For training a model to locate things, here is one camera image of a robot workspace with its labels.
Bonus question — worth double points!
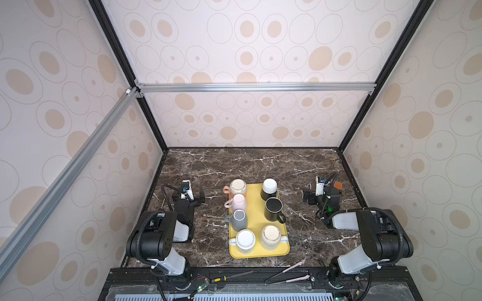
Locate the yellow plastic tray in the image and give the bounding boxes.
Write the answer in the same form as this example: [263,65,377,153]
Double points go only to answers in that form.
[229,183,290,259]

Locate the black mug white base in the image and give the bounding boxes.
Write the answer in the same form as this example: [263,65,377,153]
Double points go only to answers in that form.
[261,178,278,201]

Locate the horizontal aluminium rail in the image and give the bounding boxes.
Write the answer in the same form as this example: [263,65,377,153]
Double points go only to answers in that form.
[139,82,377,93]

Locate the pink handled tweezers lower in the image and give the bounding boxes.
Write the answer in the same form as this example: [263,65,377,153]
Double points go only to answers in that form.
[269,275,310,285]

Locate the white speckled mug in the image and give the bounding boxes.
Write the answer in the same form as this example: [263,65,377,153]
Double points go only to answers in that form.
[260,225,289,251]

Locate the black upright mug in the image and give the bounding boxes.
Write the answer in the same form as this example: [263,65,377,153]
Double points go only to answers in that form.
[264,197,287,224]

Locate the pink handled tweezers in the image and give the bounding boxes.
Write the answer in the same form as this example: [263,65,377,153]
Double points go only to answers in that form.
[269,275,310,285]
[265,260,305,284]

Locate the orange small bottle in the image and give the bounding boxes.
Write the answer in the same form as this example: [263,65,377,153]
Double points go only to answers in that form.
[333,182,343,191]

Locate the cream and peach mug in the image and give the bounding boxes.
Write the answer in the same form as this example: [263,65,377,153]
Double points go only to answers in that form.
[223,179,247,198]

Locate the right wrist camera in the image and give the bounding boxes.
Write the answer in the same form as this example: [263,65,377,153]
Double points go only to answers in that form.
[315,176,326,196]

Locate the left slanted aluminium rail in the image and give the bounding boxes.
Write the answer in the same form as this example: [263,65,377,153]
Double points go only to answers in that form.
[1,87,140,282]

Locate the black base frame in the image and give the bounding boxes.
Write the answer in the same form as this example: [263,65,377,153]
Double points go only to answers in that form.
[98,267,422,300]

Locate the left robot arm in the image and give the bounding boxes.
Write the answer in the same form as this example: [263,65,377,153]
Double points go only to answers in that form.
[126,191,205,280]

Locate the pink mug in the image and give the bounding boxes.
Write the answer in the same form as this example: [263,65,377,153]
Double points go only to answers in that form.
[224,194,247,213]

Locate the grey mug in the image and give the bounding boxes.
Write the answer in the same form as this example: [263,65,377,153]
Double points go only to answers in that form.
[225,209,248,232]

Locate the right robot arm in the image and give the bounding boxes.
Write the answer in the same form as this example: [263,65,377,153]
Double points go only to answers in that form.
[303,189,414,283]

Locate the yellow handled screwdriver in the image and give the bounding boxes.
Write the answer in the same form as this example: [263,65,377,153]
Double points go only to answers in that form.
[211,270,254,283]

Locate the white mug red inside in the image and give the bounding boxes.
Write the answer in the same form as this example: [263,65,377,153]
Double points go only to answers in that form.
[228,229,256,254]

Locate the pink handled tweezers upper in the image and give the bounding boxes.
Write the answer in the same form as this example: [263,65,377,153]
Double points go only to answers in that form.
[265,260,305,284]

